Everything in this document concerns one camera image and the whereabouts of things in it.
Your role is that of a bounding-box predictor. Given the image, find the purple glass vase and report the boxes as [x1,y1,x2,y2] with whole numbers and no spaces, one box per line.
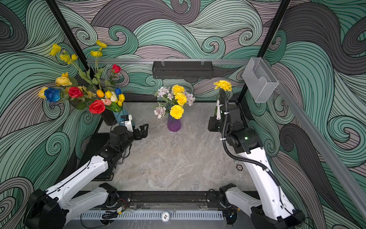
[167,115,182,132]

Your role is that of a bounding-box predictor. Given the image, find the yellow carnation flower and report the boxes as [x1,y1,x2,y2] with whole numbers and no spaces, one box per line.
[174,92,187,106]
[213,80,233,115]
[172,85,185,95]
[170,105,185,120]

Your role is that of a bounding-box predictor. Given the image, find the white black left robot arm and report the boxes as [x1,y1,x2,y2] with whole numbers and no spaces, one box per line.
[23,124,149,229]

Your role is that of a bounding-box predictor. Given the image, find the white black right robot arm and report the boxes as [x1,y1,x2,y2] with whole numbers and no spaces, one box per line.
[208,89,306,229]

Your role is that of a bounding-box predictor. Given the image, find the teal ceramic vase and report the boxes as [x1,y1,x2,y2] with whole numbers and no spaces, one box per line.
[114,108,134,128]

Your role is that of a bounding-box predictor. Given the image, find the black vase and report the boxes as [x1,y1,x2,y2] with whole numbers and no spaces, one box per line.
[101,109,117,126]

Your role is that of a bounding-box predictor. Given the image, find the pink lilac flower bunch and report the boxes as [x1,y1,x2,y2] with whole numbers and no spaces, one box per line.
[154,86,195,119]

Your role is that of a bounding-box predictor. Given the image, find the colourful tulip bunch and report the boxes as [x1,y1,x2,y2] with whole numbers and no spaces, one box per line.
[96,88,125,113]

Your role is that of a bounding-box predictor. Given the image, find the mixed rose bouquet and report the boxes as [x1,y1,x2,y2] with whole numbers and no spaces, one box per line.
[38,40,122,114]

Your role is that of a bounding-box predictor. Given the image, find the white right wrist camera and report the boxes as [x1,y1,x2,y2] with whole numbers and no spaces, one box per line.
[216,100,223,120]

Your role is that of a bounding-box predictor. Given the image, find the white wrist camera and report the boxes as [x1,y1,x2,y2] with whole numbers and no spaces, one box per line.
[216,100,223,120]
[119,114,133,132]

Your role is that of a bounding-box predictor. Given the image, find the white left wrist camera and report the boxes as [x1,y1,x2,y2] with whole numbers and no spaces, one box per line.
[119,114,133,132]

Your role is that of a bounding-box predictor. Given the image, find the black case with handle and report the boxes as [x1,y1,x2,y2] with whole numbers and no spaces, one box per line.
[78,133,118,181]

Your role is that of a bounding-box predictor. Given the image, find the black wall tray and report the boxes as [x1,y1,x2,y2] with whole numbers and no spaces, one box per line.
[152,61,214,82]

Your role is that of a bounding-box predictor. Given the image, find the clear plastic wall bin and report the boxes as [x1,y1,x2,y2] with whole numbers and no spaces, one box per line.
[242,57,279,103]

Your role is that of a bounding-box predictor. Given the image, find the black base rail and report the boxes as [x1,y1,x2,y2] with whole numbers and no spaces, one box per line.
[99,189,238,210]

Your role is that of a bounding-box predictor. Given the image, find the white slotted cable duct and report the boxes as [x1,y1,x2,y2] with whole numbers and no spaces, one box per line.
[71,210,224,221]

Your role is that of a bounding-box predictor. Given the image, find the black left corner post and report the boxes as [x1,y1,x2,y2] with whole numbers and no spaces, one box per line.
[45,0,89,70]

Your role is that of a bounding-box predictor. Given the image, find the black corner frame post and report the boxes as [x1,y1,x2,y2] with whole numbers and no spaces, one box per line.
[235,1,291,106]

